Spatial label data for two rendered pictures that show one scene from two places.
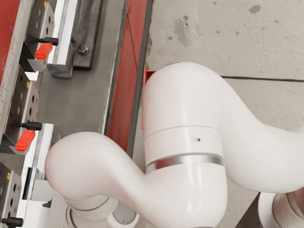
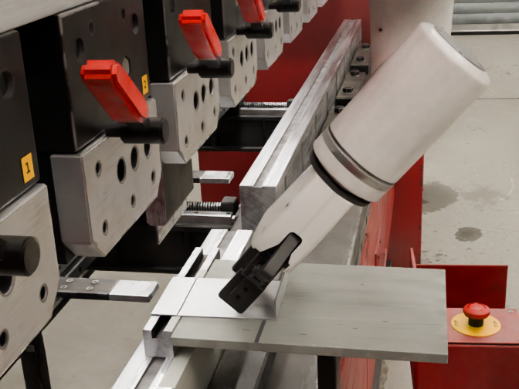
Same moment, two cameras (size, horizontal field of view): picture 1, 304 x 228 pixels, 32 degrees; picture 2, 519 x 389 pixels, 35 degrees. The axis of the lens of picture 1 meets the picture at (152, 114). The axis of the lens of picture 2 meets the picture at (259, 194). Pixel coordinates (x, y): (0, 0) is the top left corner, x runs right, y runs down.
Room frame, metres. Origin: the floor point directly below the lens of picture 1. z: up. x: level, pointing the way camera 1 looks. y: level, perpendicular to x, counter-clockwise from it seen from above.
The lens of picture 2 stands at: (-0.53, 0.28, 1.40)
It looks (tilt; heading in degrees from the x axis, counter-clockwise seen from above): 20 degrees down; 359
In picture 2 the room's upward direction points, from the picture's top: 3 degrees counter-clockwise
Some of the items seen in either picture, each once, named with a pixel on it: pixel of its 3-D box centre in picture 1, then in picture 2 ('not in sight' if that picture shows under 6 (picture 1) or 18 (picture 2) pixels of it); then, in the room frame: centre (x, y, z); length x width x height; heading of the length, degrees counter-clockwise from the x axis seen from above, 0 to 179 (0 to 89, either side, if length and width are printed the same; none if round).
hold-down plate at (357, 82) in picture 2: not in sight; (351, 89); (1.62, -0.03, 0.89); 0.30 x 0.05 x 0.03; 167
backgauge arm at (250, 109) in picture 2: not in sight; (190, 122); (1.67, 0.41, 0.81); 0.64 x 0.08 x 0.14; 77
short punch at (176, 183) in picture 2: not in sight; (169, 181); (0.27, 0.35, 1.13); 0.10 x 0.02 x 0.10; 167
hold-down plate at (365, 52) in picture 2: not in sight; (363, 59); (2.01, -0.12, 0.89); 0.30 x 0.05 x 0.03; 167
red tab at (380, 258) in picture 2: not in sight; (381, 254); (1.23, -0.04, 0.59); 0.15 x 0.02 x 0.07; 167
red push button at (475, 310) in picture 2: not in sight; (476, 317); (0.55, -0.06, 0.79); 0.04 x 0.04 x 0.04
